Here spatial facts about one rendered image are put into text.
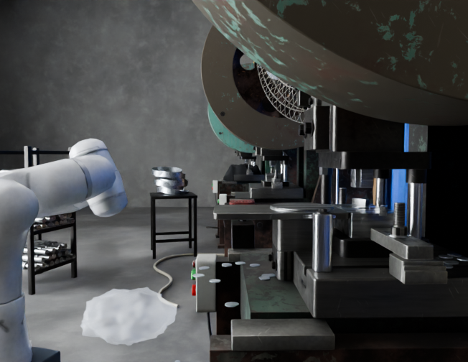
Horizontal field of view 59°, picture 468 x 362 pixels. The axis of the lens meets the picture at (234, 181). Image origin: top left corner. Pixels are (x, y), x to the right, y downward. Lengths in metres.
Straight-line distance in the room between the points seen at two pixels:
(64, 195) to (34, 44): 7.39
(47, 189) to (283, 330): 0.61
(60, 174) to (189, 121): 6.52
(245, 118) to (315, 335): 1.65
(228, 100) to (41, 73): 6.27
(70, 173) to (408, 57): 0.80
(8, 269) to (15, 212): 0.14
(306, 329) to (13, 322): 0.61
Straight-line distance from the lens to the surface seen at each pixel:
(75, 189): 1.02
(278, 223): 0.79
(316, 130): 0.79
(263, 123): 2.15
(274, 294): 0.75
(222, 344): 0.63
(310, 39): 0.37
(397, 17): 0.39
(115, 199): 1.16
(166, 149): 7.49
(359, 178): 0.85
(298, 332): 0.61
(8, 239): 0.92
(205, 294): 1.08
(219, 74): 2.18
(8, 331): 1.00
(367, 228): 0.80
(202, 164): 7.43
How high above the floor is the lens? 0.88
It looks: 3 degrees down
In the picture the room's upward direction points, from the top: straight up
